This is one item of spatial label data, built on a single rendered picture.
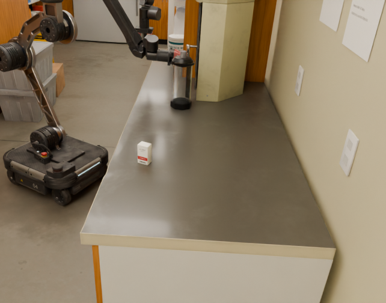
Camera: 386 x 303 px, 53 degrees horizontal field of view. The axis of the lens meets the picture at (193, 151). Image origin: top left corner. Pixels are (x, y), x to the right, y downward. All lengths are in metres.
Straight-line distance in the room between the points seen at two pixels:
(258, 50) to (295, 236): 1.38
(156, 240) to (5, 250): 1.59
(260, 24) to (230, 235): 1.44
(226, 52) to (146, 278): 1.16
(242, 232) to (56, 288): 1.37
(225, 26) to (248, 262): 1.13
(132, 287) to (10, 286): 1.22
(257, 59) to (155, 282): 1.51
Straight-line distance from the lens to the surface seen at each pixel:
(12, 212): 2.85
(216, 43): 1.89
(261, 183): 1.34
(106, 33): 7.06
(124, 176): 1.33
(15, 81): 3.97
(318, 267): 1.19
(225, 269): 1.15
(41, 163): 2.86
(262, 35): 2.28
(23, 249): 2.54
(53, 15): 2.54
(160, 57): 1.94
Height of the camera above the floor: 1.65
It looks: 29 degrees down
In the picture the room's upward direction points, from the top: 4 degrees clockwise
